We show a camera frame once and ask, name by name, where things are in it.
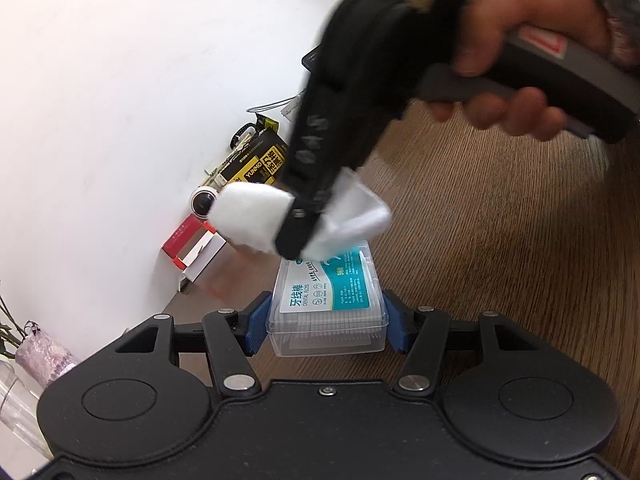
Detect red and white cardboard box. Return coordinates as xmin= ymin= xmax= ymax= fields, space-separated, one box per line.
xmin=161 ymin=214 xmax=227 ymax=282

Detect dry plant stems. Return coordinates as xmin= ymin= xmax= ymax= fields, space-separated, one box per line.
xmin=0 ymin=294 xmax=27 ymax=361

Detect white cable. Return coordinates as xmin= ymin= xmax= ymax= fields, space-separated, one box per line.
xmin=247 ymin=94 xmax=304 ymax=118

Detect black flat device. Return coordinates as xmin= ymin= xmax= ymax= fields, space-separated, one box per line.
xmin=301 ymin=46 xmax=326 ymax=73

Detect black and yellow box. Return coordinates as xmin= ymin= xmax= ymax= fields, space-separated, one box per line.
xmin=220 ymin=127 xmax=292 ymax=188

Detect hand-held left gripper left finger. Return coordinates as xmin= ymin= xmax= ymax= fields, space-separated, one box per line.
xmin=115 ymin=291 xmax=273 ymax=397

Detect person's right hand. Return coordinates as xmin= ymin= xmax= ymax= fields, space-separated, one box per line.
xmin=429 ymin=0 xmax=612 ymax=142

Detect clear plastic floss container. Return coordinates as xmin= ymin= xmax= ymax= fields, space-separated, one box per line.
xmin=266 ymin=241 xmax=391 ymax=358

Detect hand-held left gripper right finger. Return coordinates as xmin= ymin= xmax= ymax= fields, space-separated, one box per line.
xmin=382 ymin=290 xmax=541 ymax=398

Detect white cleaning cloth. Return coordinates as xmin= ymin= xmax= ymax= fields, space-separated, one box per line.
xmin=209 ymin=167 xmax=393 ymax=261

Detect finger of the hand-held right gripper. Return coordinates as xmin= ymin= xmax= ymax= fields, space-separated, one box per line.
xmin=275 ymin=77 xmax=381 ymax=260

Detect pink wrapped vase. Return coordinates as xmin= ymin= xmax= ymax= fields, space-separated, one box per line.
xmin=15 ymin=321 xmax=81 ymax=388

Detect black watch strap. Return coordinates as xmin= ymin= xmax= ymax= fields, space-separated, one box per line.
xmin=230 ymin=122 xmax=257 ymax=151

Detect person's right forearm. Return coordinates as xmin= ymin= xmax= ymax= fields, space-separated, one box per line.
xmin=562 ymin=0 xmax=640 ymax=68

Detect white round camera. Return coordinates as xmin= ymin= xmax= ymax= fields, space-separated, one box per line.
xmin=188 ymin=186 xmax=221 ymax=220

